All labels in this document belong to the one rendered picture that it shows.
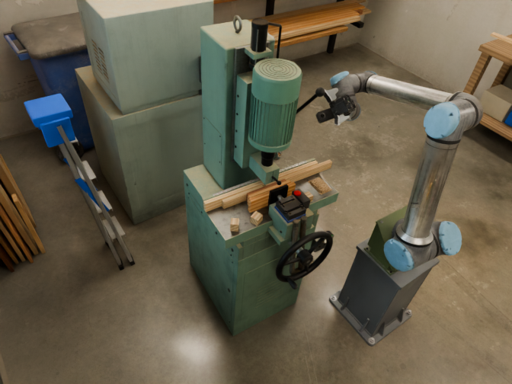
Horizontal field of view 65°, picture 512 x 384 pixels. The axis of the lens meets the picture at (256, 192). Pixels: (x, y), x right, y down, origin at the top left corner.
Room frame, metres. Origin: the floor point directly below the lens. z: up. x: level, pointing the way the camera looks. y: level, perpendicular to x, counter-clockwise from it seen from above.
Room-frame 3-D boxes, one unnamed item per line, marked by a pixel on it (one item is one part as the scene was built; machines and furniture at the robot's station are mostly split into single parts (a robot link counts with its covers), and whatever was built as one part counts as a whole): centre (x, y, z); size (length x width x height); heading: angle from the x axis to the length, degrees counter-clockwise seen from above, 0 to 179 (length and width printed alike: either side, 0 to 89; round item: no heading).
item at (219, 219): (1.24, -0.11, 0.87); 0.61 x 0.30 x 0.06; 125
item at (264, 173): (1.34, -0.02, 1.03); 0.14 x 0.07 x 0.09; 35
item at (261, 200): (1.26, -0.07, 0.94); 0.23 x 0.02 x 0.07; 125
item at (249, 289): (1.42, 0.04, 0.36); 0.58 x 0.45 x 0.71; 35
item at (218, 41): (1.55, 0.14, 1.16); 0.22 x 0.22 x 0.72; 35
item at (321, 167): (1.37, -0.11, 0.92); 0.60 x 0.02 x 0.04; 125
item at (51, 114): (1.49, 0.90, 0.58); 0.27 x 0.25 x 1.16; 129
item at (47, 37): (2.67, 1.46, 0.48); 0.64 x 0.54 x 0.97; 131
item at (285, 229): (1.17, -0.16, 0.92); 0.15 x 0.13 x 0.09; 125
